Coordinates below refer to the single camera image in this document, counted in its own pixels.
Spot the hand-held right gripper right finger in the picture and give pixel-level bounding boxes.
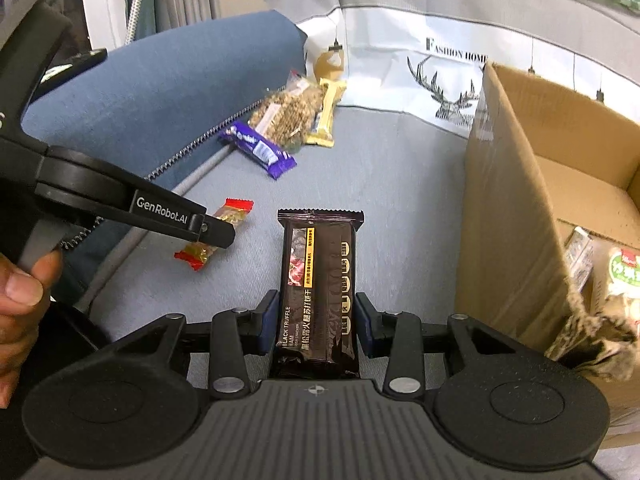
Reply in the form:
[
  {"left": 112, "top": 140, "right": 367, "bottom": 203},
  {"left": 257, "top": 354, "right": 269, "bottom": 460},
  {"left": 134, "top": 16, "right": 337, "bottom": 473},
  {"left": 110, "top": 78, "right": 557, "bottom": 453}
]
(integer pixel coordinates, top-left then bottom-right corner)
[{"left": 356, "top": 292, "right": 538, "bottom": 395}]

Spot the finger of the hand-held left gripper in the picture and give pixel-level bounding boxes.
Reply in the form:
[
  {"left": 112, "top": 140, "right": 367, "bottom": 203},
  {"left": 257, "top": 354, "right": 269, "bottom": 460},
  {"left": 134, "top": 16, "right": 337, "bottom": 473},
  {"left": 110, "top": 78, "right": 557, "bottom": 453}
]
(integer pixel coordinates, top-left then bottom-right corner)
[{"left": 122, "top": 180, "right": 237, "bottom": 250}]

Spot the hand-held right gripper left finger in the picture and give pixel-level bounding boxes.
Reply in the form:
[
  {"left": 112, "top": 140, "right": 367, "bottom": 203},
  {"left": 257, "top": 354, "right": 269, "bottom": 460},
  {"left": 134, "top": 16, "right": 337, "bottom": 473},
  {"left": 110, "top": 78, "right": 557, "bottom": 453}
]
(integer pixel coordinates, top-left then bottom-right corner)
[{"left": 102, "top": 289, "right": 280, "bottom": 396}]

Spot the red yellow candy packet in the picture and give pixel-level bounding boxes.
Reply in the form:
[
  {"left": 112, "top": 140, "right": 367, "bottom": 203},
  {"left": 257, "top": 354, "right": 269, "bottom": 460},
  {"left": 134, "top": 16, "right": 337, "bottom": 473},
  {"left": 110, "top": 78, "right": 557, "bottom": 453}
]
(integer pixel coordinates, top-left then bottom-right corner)
[{"left": 173, "top": 198, "right": 254, "bottom": 272}]

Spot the dark brown cracker packet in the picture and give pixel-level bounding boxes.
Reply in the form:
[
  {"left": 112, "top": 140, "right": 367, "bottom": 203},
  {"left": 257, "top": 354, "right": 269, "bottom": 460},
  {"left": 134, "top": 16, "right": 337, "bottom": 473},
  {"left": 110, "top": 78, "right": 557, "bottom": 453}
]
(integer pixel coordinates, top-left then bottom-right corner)
[{"left": 270, "top": 208, "right": 365, "bottom": 380}]

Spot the purple snack packet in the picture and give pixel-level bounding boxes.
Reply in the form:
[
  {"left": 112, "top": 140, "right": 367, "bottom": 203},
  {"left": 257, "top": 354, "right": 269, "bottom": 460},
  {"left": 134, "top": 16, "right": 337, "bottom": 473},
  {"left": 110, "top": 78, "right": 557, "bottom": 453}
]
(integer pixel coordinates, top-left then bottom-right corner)
[{"left": 218, "top": 121, "right": 297, "bottom": 180}]

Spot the clear granola snack packet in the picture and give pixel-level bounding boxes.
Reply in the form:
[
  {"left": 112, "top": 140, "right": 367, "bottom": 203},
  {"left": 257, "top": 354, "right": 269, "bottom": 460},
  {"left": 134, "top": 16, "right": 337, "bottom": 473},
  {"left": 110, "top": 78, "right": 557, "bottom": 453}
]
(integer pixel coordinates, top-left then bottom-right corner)
[{"left": 247, "top": 71, "right": 323, "bottom": 155}]

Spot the yellow snack bar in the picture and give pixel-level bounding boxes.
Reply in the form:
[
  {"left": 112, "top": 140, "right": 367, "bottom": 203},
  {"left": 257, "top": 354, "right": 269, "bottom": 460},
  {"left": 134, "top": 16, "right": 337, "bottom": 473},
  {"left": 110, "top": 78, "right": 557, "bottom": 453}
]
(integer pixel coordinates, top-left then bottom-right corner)
[{"left": 305, "top": 78, "right": 347, "bottom": 148}]

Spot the cardboard box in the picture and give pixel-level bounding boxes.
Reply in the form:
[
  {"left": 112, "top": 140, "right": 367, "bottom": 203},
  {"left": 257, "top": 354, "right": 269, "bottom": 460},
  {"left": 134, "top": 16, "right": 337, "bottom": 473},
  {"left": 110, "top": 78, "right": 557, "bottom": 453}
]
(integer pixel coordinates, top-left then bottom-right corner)
[{"left": 454, "top": 60, "right": 640, "bottom": 453}]

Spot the silver snack stick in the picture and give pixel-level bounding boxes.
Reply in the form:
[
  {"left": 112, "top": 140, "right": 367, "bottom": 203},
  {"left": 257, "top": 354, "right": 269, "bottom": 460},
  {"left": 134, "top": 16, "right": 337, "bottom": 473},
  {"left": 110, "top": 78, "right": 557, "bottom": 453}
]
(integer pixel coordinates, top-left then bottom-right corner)
[{"left": 565, "top": 226, "right": 596, "bottom": 306}]

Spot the green label snack packet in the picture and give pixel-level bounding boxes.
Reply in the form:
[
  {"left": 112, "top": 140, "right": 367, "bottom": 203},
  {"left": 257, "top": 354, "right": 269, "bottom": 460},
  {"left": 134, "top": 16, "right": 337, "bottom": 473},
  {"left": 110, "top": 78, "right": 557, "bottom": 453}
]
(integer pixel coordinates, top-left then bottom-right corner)
[{"left": 587, "top": 245, "right": 640, "bottom": 321}]

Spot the person's left hand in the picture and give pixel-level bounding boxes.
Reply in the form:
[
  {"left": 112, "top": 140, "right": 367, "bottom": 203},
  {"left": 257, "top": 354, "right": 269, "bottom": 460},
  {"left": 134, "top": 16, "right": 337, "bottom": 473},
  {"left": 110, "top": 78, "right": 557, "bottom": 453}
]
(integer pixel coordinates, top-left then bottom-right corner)
[{"left": 0, "top": 250, "right": 63, "bottom": 411}]

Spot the black flat object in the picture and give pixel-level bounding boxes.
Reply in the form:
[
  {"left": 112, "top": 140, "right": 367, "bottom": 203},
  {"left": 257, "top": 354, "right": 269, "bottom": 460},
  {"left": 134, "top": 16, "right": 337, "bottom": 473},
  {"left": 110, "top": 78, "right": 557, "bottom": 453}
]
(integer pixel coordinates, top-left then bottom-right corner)
[{"left": 40, "top": 49, "right": 108, "bottom": 83}]

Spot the grey printed sofa cover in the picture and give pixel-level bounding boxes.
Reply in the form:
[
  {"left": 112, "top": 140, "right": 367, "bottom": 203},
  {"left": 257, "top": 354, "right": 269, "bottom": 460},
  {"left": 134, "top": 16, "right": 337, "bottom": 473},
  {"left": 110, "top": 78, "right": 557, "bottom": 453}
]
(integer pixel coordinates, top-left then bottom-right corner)
[{"left": 75, "top": 0, "right": 640, "bottom": 480}]

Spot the coiled cable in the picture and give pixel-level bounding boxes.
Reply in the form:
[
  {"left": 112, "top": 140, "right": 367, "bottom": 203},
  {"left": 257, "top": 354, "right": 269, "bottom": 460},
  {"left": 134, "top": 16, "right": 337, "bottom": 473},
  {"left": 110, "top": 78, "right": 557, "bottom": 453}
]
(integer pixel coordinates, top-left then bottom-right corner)
[{"left": 60, "top": 109, "right": 251, "bottom": 251}]

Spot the white frame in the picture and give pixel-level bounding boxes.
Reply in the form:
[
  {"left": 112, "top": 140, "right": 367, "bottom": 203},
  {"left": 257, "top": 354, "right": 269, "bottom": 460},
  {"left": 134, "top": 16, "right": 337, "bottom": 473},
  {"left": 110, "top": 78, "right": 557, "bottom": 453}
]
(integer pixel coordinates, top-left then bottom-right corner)
[{"left": 79, "top": 0, "right": 151, "bottom": 53}]

